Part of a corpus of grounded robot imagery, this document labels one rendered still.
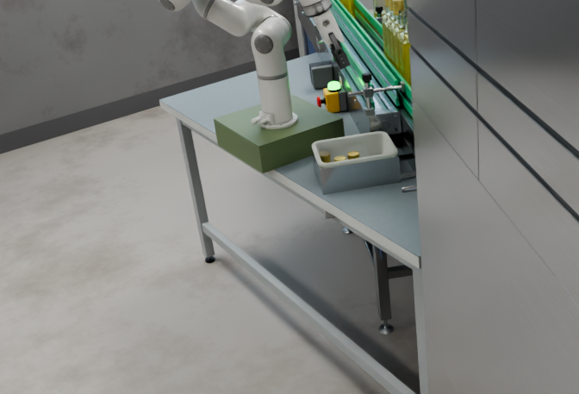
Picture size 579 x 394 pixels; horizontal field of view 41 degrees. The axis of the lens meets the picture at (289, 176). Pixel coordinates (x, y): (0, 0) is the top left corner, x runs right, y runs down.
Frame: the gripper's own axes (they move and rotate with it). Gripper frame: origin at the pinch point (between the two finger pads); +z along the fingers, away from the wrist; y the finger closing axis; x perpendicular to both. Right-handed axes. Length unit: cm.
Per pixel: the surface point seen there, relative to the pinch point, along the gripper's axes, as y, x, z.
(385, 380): -34, 28, 83
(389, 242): -46, 10, 31
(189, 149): 83, 66, 40
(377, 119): 2.6, -2.6, 23.5
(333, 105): 43, 7, 32
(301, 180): -5.3, 24.9, 26.7
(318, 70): 70, 6, 29
